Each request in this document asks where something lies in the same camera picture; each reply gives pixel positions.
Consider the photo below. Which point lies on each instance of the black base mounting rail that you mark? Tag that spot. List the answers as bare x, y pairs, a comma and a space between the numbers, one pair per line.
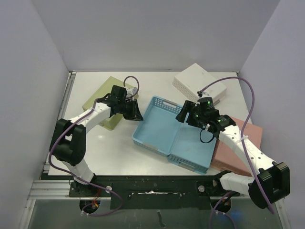
152, 192

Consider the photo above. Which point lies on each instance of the pink perforated plastic basket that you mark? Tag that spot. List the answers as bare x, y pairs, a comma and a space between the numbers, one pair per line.
230, 155

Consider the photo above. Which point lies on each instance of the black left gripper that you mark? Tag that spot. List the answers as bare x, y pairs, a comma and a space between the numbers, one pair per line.
135, 114

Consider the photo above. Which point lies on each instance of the white perforated plastic basket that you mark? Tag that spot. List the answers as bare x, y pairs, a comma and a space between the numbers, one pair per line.
193, 79

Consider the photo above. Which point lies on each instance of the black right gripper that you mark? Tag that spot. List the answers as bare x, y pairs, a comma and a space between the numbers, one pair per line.
187, 113

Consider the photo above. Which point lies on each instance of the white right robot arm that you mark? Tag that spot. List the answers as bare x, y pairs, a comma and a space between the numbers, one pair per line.
269, 182

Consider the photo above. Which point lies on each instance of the blue basket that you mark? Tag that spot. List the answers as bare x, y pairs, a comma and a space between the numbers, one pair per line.
193, 149
159, 127

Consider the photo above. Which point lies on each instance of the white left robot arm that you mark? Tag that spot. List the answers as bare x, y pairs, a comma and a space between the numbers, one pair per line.
68, 144

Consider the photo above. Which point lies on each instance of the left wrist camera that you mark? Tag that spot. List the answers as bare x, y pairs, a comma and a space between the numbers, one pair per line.
132, 91

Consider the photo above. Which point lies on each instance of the green perforated plastic basket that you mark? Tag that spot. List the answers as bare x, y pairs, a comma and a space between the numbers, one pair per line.
110, 123

